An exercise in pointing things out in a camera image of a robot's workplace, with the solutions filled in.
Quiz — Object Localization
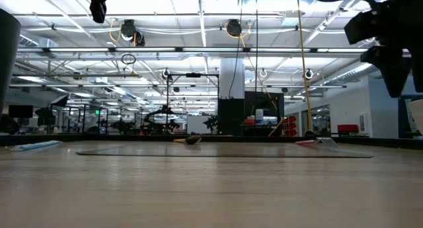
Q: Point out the blue-handled utensil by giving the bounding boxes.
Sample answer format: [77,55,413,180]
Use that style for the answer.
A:
[5,139,63,153]

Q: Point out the red bin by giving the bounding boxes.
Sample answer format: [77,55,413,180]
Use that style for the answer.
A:
[336,124,360,134]

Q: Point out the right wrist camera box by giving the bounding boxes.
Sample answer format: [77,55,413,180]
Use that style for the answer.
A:
[344,9,384,46]

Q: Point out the black monitor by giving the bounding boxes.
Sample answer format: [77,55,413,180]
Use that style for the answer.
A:
[8,104,34,120]

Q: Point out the coiled black cable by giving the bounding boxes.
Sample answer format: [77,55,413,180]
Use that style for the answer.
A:
[120,53,137,65]

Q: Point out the black metal frame rig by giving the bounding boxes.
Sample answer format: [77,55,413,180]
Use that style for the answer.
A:
[165,72,220,135]

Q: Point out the black upright panel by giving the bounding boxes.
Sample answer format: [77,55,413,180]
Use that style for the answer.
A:
[244,91,286,127]

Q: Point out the yellow hanging cable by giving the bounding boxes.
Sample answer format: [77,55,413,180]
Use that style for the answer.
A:
[295,0,315,133]

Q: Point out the black softbox lamp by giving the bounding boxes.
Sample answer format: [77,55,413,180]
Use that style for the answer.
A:
[34,107,58,127]

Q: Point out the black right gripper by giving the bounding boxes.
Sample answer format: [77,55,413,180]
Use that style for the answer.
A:
[360,0,423,98]

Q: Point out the black table edge rail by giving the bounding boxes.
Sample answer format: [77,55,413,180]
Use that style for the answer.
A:
[0,133,423,149]

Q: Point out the white building column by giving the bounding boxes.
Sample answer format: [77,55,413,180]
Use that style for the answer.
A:
[219,58,246,100]

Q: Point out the red drawer stack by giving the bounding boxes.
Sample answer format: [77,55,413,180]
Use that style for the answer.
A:
[280,115,299,137]

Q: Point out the thin black hanging cable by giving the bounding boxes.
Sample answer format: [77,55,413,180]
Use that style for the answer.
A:
[254,0,260,136]

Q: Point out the grey table mat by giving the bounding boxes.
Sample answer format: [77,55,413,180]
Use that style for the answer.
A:
[75,142,375,159]

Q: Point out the black cabinet below column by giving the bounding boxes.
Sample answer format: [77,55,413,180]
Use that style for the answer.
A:
[217,97,246,137]

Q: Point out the ceiling cord reel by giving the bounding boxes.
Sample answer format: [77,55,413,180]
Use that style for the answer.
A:
[120,19,147,48]
[225,19,243,38]

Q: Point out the red-handled metal fork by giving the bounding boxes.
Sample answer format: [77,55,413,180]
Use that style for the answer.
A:
[294,137,340,152]

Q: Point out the tall black cup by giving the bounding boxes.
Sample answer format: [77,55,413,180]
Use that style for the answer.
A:
[0,8,22,118]

